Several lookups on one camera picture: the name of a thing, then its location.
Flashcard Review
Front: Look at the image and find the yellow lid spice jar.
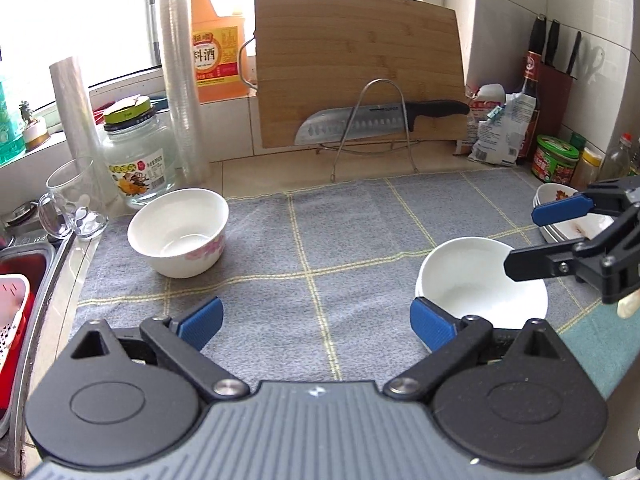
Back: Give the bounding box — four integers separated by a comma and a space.
570, 146, 602, 191

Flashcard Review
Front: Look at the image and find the small green lid bottle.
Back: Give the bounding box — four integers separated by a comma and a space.
570, 132, 587, 153

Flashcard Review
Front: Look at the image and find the dark red knife block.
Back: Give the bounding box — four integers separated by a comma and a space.
536, 64, 574, 136

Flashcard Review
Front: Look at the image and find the clear glass mug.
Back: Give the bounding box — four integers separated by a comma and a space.
37, 157, 108, 240

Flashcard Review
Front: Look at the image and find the metal wire rack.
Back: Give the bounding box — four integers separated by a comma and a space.
294, 78, 418, 182

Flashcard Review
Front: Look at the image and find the red white sink strainer basket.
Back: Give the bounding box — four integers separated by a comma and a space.
0, 273, 35, 413

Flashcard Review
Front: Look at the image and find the roll of plastic wrap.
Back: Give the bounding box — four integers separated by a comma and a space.
50, 58, 128, 218

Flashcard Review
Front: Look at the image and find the white plate with brown stain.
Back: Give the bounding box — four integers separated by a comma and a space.
533, 182, 578, 207

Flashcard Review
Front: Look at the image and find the bamboo cutting board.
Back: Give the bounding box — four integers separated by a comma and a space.
255, 0, 465, 148

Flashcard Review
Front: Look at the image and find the green plastic basket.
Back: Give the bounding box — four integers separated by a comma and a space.
0, 81, 26, 166

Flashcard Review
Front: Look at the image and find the gold cap oil bottle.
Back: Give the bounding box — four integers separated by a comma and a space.
628, 140, 640, 177

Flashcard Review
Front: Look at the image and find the right hand in white glove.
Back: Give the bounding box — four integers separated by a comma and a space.
617, 290, 640, 318

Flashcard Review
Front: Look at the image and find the small potted plant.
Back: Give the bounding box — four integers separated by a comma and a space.
20, 101, 50, 152

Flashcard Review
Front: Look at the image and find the large glass jar green lid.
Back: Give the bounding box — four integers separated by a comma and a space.
101, 94, 178, 209

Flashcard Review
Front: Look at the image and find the santoku knife black handle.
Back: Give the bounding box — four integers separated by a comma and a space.
294, 100, 470, 146

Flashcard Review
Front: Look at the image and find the red white food packet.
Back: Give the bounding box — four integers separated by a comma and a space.
454, 84, 506, 156

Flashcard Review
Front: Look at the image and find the grey checked table mat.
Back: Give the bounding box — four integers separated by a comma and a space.
74, 167, 640, 401

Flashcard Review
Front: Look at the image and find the dark soy sauce bottle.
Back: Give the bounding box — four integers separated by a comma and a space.
514, 49, 545, 162

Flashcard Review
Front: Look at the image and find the white floral bowl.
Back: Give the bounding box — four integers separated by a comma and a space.
127, 188, 230, 280

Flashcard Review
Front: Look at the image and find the green lid sauce jar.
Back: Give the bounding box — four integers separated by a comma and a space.
532, 136, 580, 185

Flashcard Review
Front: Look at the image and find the orange cooking wine jug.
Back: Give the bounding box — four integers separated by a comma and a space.
191, 0, 250, 104

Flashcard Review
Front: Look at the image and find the white printed food bag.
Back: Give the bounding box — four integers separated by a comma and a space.
469, 93, 537, 166

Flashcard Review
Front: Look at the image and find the large white floral plate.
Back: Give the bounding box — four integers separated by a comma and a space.
539, 214, 614, 243

